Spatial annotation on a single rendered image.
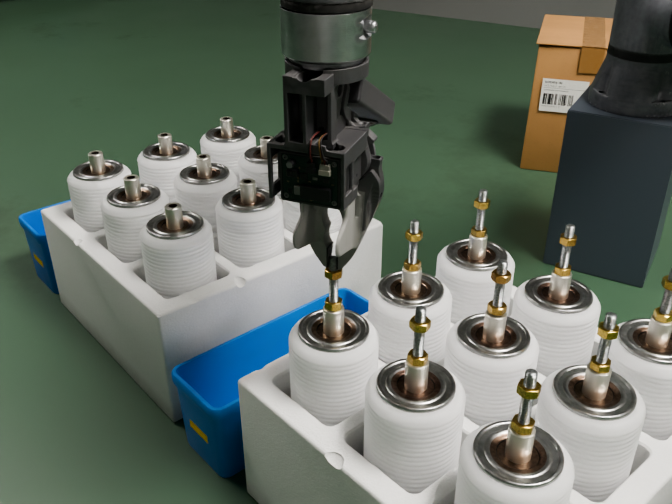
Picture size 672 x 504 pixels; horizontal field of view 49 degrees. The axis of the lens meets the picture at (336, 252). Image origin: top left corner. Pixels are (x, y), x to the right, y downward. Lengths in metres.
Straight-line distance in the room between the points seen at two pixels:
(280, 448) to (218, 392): 0.22
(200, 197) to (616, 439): 0.67
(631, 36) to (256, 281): 0.71
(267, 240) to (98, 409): 0.34
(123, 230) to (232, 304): 0.19
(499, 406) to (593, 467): 0.11
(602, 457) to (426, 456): 0.16
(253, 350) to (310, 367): 0.27
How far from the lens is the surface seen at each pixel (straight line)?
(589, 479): 0.75
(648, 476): 0.78
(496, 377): 0.76
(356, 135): 0.64
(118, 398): 1.12
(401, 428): 0.69
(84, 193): 1.17
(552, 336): 0.85
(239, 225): 1.02
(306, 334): 0.77
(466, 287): 0.90
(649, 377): 0.80
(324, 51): 0.60
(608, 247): 1.39
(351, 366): 0.75
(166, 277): 0.99
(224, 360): 1.00
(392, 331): 0.83
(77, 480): 1.02
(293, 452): 0.80
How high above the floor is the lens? 0.71
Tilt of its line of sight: 30 degrees down
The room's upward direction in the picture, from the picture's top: straight up
